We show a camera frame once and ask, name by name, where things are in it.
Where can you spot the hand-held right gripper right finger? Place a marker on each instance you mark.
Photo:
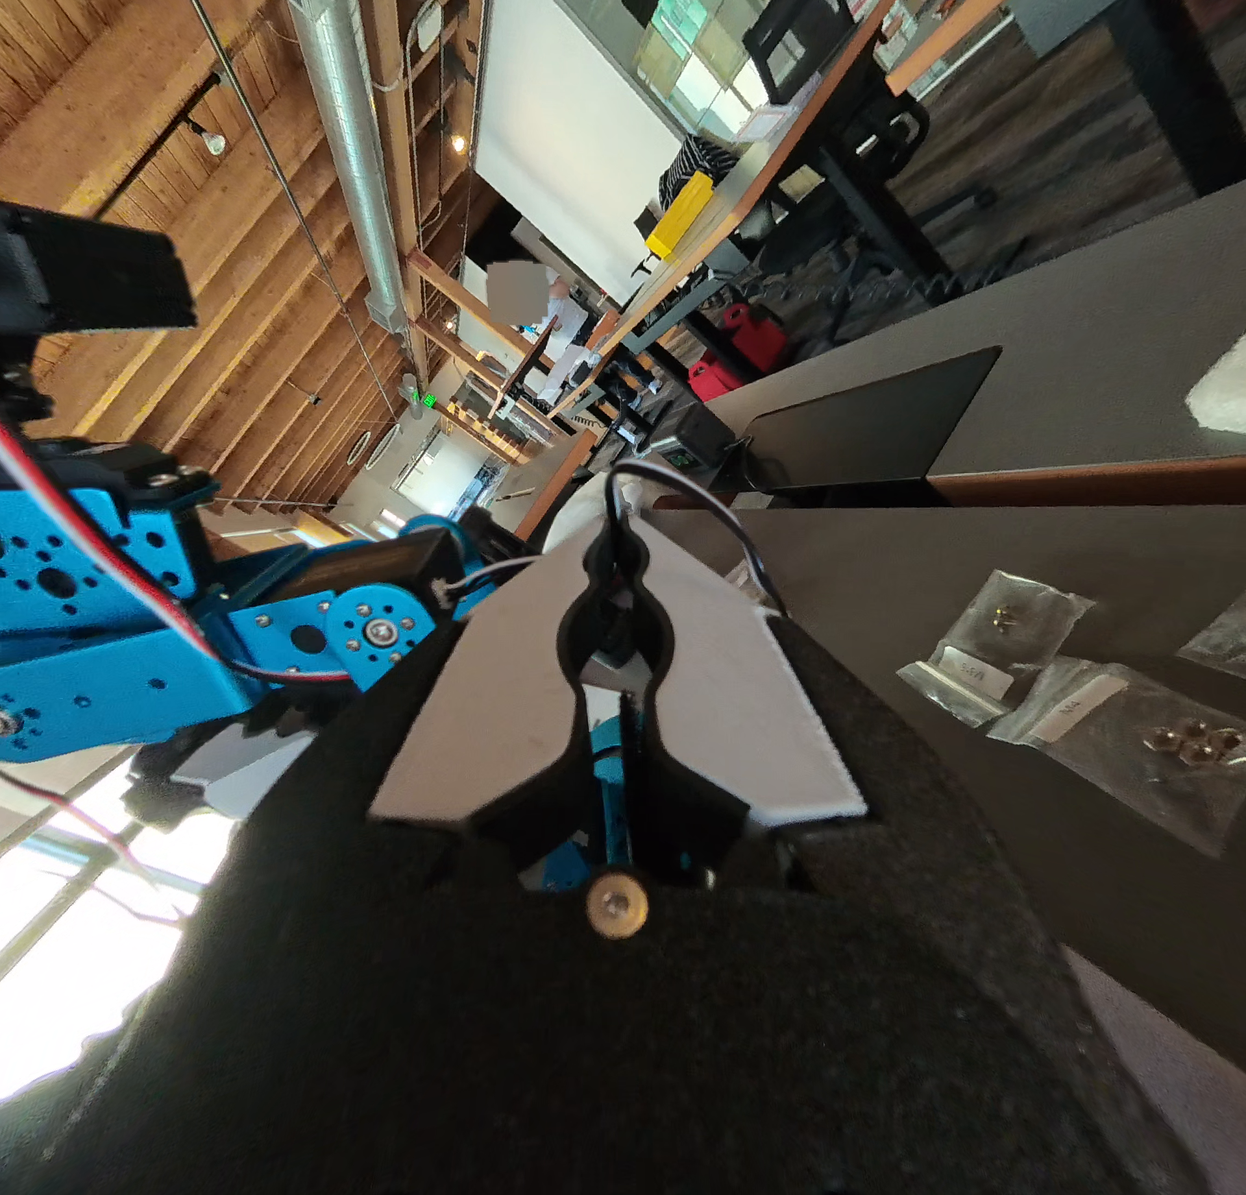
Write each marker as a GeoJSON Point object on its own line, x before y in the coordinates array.
{"type": "Point", "coordinates": [740, 728]}

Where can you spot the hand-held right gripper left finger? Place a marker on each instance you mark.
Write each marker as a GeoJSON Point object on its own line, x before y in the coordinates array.
{"type": "Point", "coordinates": [487, 728]}

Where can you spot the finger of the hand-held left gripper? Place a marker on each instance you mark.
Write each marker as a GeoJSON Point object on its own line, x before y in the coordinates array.
{"type": "Point", "coordinates": [234, 761]}

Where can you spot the black desk flap panel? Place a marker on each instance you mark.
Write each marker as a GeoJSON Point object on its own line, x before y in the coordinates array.
{"type": "Point", "coordinates": [875, 416]}

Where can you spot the adjoining grey desk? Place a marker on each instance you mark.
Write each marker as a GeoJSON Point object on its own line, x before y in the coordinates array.
{"type": "Point", "coordinates": [1099, 338]}

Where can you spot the white plastic bag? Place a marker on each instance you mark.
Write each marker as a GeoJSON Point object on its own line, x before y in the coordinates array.
{"type": "Point", "coordinates": [574, 524]}

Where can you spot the small clear nut bag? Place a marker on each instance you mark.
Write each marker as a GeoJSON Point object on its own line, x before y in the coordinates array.
{"type": "Point", "coordinates": [1118, 738]}
{"type": "Point", "coordinates": [993, 639]}

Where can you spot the small black box device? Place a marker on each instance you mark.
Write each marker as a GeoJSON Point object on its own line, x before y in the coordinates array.
{"type": "Point", "coordinates": [701, 431]}

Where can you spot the red bag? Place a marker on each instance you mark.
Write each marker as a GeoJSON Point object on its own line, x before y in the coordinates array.
{"type": "Point", "coordinates": [709, 379]}
{"type": "Point", "coordinates": [753, 334]}

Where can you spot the small clear parts bag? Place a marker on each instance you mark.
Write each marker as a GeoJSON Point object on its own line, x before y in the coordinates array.
{"type": "Point", "coordinates": [1217, 636]}

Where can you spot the yellow box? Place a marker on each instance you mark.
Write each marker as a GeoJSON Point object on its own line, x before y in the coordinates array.
{"type": "Point", "coordinates": [680, 213]}

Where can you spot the striped bag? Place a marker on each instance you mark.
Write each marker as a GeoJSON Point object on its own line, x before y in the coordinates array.
{"type": "Point", "coordinates": [695, 163]}

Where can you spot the ceiling spot lamp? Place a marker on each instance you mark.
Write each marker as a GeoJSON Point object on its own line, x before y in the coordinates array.
{"type": "Point", "coordinates": [212, 139]}

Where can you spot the black chair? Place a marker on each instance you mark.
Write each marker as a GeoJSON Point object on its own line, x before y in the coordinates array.
{"type": "Point", "coordinates": [807, 27]}

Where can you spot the metal air duct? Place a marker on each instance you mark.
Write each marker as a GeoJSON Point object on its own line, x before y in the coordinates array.
{"type": "Point", "coordinates": [340, 95]}

